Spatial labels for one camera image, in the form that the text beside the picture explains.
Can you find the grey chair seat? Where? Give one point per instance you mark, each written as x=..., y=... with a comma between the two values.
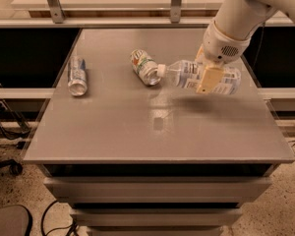
x=15, y=221

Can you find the silver blue redbull can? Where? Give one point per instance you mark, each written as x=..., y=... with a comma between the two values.
x=77, y=76

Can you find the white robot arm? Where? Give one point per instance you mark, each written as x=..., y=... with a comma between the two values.
x=229, y=34

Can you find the grey drawer cabinet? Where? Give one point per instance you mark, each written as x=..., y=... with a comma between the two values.
x=157, y=198

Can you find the blue label plastic bottle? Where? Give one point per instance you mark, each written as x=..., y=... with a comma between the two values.
x=186, y=74

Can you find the black office chair base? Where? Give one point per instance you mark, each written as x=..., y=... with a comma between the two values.
x=15, y=168

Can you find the metal frame railing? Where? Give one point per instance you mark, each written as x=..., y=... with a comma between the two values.
x=107, y=13

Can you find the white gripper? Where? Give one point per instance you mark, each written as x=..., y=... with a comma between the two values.
x=219, y=48

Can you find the green white soda can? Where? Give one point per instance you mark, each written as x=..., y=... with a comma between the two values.
x=145, y=67

